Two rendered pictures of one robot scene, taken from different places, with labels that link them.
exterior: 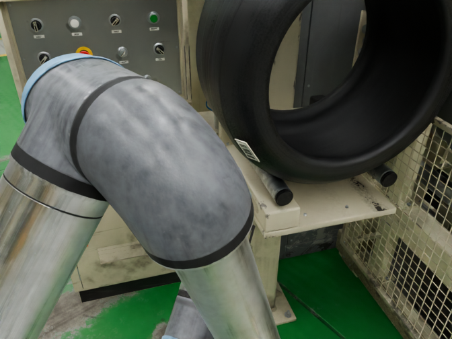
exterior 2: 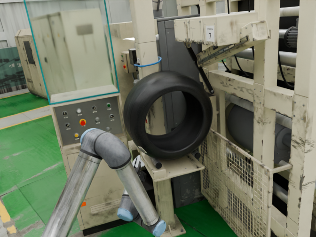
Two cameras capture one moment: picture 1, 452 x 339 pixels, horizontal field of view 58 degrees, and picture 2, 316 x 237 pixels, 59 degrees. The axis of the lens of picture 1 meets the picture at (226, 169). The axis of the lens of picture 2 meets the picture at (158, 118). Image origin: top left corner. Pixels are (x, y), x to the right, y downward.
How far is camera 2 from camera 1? 0.94 m
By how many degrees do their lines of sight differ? 12
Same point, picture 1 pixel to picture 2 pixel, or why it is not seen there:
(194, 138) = (116, 142)
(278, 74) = (157, 122)
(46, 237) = (88, 167)
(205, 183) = (119, 150)
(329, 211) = (179, 170)
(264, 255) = (165, 200)
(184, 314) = (123, 201)
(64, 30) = (75, 114)
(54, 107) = (89, 140)
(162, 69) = (113, 123)
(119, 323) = not seen: outside the picture
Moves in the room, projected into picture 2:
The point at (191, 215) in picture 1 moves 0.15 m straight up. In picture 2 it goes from (117, 156) to (111, 125)
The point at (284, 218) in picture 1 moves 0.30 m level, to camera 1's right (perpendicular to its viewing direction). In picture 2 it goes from (160, 173) to (205, 168)
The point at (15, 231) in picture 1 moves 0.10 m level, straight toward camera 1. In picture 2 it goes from (82, 166) to (90, 174)
